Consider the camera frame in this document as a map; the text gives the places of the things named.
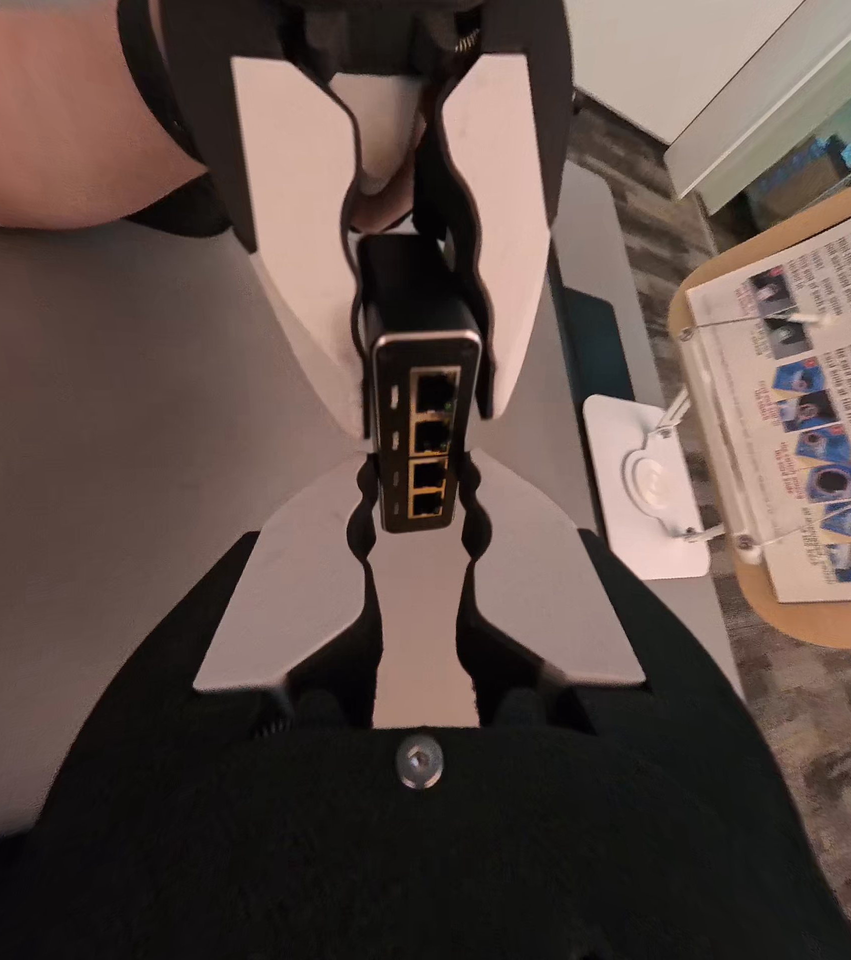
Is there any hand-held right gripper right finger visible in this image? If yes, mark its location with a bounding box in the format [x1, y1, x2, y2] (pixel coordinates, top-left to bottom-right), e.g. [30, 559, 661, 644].
[457, 450, 649, 687]

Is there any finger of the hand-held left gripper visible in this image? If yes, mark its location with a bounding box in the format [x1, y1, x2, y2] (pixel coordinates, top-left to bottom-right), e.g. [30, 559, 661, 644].
[230, 56, 368, 441]
[412, 52, 568, 421]

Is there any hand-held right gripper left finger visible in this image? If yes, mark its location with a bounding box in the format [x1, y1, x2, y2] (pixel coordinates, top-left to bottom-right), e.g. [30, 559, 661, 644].
[191, 450, 385, 693]

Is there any black network switch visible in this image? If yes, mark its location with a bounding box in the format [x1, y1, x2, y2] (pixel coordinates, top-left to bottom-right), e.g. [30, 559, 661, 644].
[356, 234, 488, 535]

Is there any person's left hand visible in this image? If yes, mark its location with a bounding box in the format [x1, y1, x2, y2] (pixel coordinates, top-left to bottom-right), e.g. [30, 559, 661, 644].
[0, 0, 209, 228]

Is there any white stand base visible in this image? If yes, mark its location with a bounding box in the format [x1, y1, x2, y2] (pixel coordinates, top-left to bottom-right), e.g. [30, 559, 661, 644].
[583, 393, 713, 581]

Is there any dark teal chair seat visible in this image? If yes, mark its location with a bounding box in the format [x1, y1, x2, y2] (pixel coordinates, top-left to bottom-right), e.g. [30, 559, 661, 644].
[556, 288, 637, 404]

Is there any round wooden side table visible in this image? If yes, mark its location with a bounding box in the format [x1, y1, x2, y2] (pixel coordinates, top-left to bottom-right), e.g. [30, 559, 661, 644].
[667, 178, 851, 652]

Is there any white panel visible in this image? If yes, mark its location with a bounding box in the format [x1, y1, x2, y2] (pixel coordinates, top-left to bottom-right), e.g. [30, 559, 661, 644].
[566, 0, 851, 198]

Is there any laminated instruction sheet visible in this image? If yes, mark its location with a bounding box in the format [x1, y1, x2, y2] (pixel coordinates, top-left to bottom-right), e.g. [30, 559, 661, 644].
[684, 195, 851, 605]

